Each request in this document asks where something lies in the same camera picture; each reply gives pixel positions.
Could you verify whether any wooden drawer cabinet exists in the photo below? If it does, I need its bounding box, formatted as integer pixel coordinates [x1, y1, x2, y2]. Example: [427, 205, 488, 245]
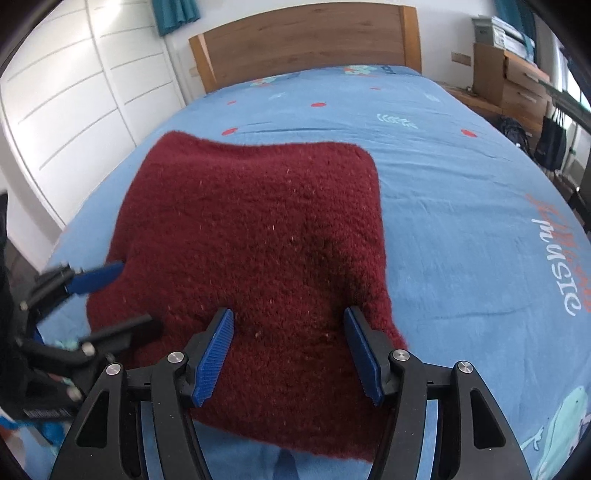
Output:
[473, 43, 550, 136]

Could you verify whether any light blue printed bed sheet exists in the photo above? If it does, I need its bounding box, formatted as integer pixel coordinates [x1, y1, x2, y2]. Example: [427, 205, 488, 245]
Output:
[34, 64, 591, 480]

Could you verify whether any black bag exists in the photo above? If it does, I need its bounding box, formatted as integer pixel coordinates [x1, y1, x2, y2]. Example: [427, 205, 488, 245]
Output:
[534, 108, 567, 171]

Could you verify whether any dark red knitted sweater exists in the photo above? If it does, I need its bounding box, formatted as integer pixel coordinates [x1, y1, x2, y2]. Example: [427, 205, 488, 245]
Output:
[86, 132, 404, 460]

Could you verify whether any teal window curtain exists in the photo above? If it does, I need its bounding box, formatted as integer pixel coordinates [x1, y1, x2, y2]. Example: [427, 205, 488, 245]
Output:
[151, 0, 200, 37]

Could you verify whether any wooden bed headboard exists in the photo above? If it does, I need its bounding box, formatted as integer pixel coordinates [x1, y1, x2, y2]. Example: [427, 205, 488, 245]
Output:
[189, 2, 422, 93]

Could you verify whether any white wardrobe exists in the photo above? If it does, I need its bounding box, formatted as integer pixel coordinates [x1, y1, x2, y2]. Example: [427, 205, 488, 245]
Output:
[1, 0, 185, 226]

